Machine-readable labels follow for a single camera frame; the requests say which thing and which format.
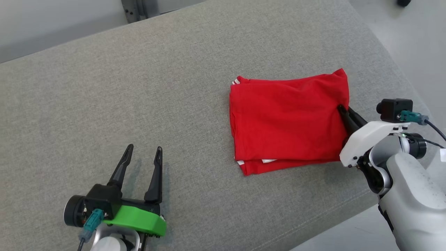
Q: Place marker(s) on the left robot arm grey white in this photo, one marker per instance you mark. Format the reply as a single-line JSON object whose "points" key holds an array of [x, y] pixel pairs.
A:
{"points": [[111, 242]]}

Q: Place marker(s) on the grey fabric sofa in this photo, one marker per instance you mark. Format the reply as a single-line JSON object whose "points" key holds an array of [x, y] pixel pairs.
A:
{"points": [[139, 104]]}

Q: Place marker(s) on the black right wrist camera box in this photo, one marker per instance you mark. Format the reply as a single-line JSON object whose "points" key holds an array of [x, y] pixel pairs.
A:
{"points": [[395, 109]]}

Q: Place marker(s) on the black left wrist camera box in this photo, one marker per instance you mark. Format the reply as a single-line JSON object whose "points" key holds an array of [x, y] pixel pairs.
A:
{"points": [[102, 197]]}

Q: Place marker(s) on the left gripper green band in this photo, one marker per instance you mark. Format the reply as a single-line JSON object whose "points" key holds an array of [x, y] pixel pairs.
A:
{"points": [[136, 218]]}

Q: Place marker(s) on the teal right camera connector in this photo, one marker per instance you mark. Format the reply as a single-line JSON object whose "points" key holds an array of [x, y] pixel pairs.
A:
{"points": [[413, 117]]}

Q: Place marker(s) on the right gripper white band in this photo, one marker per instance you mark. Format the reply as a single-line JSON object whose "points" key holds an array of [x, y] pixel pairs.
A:
{"points": [[369, 139]]}

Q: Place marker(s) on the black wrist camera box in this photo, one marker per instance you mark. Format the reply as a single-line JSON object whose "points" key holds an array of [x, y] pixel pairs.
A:
{"points": [[102, 197], [395, 109]]}

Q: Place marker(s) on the red number 23 jersey shirt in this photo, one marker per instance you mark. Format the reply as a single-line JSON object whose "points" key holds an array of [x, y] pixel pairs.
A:
{"points": [[285, 122]]}

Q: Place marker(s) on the dark grey hinge bracket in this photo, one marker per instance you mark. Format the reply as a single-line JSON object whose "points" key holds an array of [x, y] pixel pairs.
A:
{"points": [[129, 10]]}

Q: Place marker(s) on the white paper tag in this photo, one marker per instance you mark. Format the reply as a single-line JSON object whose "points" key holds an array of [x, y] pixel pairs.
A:
{"points": [[443, 155]]}

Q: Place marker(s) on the teal left camera connector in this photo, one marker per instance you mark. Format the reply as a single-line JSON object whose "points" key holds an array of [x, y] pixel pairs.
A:
{"points": [[91, 223]]}

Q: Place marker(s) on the small black floor object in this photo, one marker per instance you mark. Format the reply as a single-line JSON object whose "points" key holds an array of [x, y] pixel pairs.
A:
{"points": [[404, 2]]}

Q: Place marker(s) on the teal camera connector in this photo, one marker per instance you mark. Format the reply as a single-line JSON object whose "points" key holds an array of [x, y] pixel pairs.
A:
{"points": [[413, 117], [91, 223]]}

